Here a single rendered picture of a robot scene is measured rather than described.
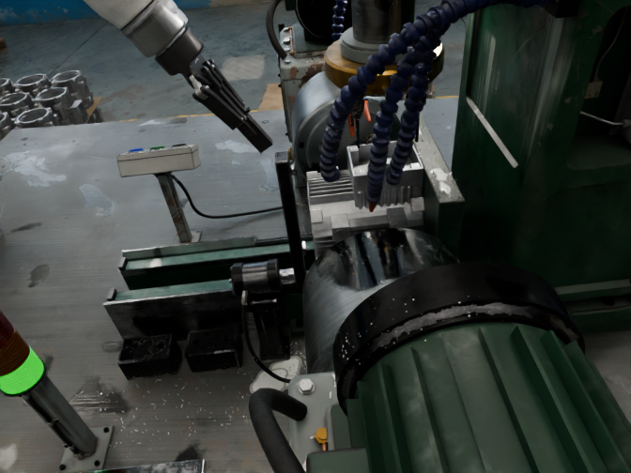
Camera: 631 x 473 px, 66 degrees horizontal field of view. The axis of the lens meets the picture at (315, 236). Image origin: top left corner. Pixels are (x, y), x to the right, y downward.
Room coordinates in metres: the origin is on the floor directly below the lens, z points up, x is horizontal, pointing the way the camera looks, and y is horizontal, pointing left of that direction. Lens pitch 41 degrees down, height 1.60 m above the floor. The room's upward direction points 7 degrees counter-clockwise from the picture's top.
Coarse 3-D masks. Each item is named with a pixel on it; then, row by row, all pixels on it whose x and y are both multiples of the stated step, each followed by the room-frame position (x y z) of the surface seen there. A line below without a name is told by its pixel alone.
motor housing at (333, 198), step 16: (320, 176) 0.75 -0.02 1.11; (320, 192) 0.70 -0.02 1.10; (336, 192) 0.70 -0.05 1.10; (352, 192) 0.69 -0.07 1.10; (336, 208) 0.68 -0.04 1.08; (352, 208) 0.68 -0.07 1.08; (368, 208) 0.67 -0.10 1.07; (384, 208) 0.67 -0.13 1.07; (320, 224) 0.66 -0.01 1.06; (352, 224) 0.65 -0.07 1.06; (368, 224) 0.64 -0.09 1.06; (384, 224) 0.64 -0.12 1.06; (416, 224) 0.64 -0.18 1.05; (320, 240) 0.64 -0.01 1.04
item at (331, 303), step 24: (360, 240) 0.50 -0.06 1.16; (384, 240) 0.49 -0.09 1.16; (408, 240) 0.48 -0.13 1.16; (432, 240) 0.50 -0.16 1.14; (336, 264) 0.47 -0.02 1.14; (360, 264) 0.45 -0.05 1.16; (384, 264) 0.44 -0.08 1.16; (408, 264) 0.44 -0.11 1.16; (432, 264) 0.44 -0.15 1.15; (312, 288) 0.47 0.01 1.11; (336, 288) 0.43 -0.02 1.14; (360, 288) 0.41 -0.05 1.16; (312, 312) 0.43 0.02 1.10; (336, 312) 0.39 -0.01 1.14; (312, 336) 0.39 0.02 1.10; (312, 360) 0.36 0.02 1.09
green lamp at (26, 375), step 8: (32, 352) 0.45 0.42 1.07; (32, 360) 0.44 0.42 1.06; (40, 360) 0.46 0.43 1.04; (24, 368) 0.42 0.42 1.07; (32, 368) 0.43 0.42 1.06; (40, 368) 0.44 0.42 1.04; (0, 376) 0.41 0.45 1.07; (8, 376) 0.41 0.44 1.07; (16, 376) 0.41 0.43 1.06; (24, 376) 0.42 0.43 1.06; (32, 376) 0.42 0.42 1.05; (0, 384) 0.41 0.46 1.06; (8, 384) 0.41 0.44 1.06; (16, 384) 0.41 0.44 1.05; (24, 384) 0.41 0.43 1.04; (32, 384) 0.42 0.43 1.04; (8, 392) 0.41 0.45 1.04; (16, 392) 0.41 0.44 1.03
